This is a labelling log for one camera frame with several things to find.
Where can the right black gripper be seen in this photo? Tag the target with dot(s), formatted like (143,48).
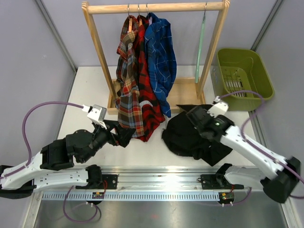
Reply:
(213,118)

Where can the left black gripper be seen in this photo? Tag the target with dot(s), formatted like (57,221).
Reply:
(124,135)

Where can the mint green hanger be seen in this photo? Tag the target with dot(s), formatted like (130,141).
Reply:
(201,40)

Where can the blue plaid shirt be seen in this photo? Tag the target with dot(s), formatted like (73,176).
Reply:
(161,60)

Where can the lilac hanger of blue shirt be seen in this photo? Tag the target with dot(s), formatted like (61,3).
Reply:
(148,15)

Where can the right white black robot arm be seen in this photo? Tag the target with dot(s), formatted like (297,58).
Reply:
(276,175)

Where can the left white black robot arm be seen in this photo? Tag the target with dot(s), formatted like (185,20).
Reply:
(53,166)

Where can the brown plaid shirt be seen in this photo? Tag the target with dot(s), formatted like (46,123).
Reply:
(127,103)

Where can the red black plaid shirt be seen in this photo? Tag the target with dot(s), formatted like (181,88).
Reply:
(151,111)

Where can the wooden hanger of red shirt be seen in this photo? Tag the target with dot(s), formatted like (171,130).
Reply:
(139,16)

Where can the wooden hanger of brown shirt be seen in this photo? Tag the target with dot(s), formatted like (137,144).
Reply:
(130,25)

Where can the wooden clothes rack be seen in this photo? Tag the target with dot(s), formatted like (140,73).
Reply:
(185,91)

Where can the green plastic basket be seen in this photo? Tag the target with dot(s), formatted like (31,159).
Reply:
(242,71)

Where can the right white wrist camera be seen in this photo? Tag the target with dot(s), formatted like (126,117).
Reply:
(218,107)

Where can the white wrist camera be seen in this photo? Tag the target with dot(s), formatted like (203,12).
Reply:
(96,114)
(218,107)

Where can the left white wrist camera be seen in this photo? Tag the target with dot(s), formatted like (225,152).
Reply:
(96,114)

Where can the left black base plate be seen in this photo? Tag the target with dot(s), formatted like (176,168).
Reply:
(107,181)

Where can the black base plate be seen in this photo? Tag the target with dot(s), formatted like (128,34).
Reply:
(107,181)
(215,182)

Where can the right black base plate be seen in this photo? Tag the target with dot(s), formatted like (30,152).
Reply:
(215,182)

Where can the aluminium mounting rail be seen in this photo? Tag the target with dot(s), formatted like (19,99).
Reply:
(155,184)

